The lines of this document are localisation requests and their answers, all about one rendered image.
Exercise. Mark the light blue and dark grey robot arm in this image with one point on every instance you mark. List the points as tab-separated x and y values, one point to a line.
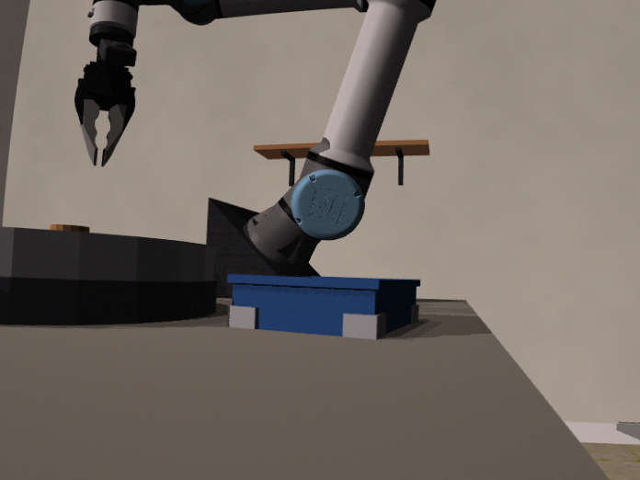
327	204

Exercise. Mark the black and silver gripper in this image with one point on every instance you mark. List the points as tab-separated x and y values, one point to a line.
103	81

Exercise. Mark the bronze cylindrical sleeve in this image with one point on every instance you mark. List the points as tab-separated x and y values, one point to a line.
66	227

